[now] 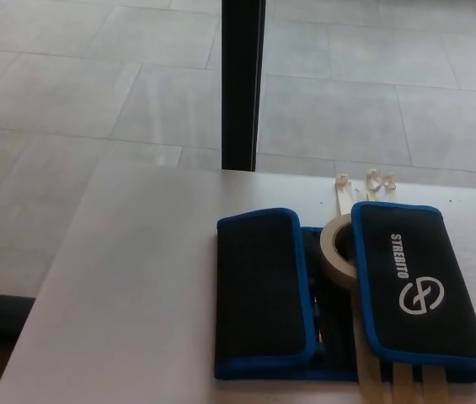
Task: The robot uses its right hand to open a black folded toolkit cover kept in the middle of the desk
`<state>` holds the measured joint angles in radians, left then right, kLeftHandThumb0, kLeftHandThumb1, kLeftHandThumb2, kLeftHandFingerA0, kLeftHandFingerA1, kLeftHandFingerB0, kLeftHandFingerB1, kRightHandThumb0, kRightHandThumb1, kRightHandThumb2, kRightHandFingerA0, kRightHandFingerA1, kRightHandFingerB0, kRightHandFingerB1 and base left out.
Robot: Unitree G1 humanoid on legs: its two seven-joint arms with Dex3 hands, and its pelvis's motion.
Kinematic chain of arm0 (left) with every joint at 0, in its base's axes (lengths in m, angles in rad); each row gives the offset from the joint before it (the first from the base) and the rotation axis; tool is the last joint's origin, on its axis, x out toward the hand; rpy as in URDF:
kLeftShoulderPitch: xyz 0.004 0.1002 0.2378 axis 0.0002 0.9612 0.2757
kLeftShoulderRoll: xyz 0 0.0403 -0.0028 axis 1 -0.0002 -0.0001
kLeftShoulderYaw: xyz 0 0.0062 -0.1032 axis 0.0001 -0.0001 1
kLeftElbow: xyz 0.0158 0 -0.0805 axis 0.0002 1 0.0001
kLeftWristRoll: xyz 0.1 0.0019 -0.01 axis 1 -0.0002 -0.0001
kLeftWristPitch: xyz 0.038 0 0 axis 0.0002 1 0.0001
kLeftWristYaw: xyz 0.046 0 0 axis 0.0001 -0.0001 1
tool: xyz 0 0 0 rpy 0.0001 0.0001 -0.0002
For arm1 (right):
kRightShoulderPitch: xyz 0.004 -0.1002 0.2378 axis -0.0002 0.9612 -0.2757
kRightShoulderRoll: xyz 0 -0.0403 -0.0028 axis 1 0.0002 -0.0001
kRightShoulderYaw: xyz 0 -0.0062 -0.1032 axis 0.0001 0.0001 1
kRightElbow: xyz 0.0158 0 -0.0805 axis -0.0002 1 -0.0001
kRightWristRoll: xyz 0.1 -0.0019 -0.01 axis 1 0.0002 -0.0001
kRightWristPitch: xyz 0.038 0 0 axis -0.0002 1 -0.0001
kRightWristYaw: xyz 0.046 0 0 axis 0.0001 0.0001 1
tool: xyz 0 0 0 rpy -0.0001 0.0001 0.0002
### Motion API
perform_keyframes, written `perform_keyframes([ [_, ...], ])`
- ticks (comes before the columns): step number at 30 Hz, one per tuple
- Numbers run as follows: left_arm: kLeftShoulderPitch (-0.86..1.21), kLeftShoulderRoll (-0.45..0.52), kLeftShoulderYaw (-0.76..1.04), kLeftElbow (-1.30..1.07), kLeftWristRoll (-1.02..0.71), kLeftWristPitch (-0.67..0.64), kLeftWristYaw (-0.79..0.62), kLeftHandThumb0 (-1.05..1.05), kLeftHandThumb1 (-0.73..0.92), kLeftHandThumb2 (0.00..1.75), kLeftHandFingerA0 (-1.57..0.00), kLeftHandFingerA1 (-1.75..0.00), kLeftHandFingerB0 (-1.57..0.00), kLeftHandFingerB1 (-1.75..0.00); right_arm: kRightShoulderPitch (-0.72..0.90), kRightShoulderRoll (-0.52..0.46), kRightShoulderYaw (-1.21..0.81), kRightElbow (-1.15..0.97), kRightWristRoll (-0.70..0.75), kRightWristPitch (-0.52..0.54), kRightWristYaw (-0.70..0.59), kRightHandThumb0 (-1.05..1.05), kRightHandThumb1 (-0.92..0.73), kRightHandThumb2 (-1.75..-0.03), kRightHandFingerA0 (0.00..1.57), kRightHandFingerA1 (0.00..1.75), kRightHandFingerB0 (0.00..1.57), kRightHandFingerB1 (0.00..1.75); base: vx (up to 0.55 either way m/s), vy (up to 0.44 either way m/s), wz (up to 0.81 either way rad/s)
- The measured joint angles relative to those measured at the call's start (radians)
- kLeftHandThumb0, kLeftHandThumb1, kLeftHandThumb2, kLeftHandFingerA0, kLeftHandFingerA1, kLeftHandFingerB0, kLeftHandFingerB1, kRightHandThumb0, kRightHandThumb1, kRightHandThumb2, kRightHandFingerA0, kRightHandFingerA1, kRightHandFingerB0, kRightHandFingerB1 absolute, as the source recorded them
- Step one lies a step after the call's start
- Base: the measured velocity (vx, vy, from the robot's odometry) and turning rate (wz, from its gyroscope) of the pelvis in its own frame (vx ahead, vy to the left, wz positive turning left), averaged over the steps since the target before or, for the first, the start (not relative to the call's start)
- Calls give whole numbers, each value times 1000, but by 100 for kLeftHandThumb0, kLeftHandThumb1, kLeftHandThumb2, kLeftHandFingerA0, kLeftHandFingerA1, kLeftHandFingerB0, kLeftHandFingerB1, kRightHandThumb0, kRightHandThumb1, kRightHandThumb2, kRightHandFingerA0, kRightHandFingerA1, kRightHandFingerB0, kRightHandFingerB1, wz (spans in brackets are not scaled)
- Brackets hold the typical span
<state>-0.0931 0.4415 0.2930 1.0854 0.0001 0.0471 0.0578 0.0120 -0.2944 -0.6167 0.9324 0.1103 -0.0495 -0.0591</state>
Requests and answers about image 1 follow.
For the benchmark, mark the beige masking tape roll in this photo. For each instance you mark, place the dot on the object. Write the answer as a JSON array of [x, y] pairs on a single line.
[[329, 256]]

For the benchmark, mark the black blue-trimmed folding toolkit case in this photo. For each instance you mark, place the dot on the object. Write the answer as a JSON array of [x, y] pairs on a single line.
[[258, 286]]

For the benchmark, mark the long beige masking tape strip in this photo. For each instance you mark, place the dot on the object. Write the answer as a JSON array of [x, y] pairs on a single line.
[[343, 202]]

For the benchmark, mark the black vertical door frame post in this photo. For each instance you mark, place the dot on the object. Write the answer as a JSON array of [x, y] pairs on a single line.
[[239, 84]]

